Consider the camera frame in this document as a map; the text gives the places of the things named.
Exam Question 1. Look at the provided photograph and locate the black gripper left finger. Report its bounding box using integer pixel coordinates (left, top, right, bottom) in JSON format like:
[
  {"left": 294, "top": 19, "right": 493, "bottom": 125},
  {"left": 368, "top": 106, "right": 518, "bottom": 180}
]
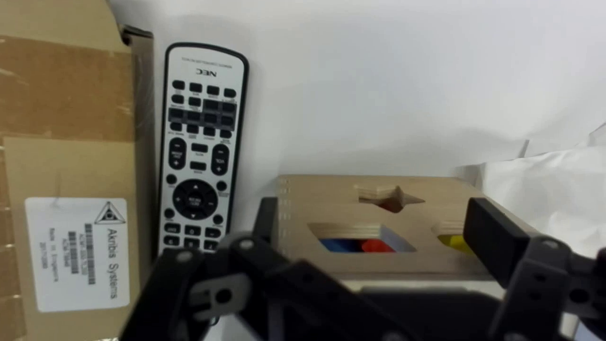
[{"left": 120, "top": 196, "right": 414, "bottom": 341}]

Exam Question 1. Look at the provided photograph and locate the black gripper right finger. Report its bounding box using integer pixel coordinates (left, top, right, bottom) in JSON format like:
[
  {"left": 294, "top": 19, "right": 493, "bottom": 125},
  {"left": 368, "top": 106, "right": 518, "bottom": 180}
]
[{"left": 463, "top": 196, "right": 606, "bottom": 341}]

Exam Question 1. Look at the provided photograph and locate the blue block inside sorter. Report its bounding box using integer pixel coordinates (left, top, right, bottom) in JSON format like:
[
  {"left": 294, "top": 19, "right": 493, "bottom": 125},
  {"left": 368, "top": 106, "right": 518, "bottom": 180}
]
[{"left": 319, "top": 237, "right": 368, "bottom": 256}]

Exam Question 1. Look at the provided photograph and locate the yellow block inside sorter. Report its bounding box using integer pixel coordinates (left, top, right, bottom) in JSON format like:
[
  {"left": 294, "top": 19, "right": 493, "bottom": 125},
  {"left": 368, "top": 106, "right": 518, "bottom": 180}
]
[{"left": 438, "top": 233, "right": 474, "bottom": 254}]

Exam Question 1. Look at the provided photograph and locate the red block inside sorter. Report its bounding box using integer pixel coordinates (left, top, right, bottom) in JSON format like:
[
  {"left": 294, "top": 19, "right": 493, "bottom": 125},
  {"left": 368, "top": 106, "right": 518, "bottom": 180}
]
[{"left": 361, "top": 237, "right": 399, "bottom": 256}]

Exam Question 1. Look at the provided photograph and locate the wooden shape sorter box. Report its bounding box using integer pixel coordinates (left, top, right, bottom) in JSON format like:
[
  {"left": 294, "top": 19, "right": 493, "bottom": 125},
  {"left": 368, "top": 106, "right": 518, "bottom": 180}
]
[{"left": 272, "top": 173, "right": 503, "bottom": 285}]

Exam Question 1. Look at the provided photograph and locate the white plastic bag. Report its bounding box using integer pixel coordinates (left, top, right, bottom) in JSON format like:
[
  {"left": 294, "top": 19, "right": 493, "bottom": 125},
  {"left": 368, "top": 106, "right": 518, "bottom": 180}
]
[{"left": 457, "top": 122, "right": 606, "bottom": 254}]

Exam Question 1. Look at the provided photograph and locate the grey remote control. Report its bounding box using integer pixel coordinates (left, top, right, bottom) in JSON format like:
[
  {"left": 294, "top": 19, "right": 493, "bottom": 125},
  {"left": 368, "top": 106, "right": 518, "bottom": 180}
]
[{"left": 156, "top": 40, "right": 253, "bottom": 258}]

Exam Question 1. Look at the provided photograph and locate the brown cardboard box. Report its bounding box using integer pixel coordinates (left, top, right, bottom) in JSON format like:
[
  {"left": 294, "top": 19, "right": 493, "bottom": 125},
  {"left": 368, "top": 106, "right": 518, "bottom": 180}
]
[{"left": 0, "top": 0, "right": 158, "bottom": 341}]

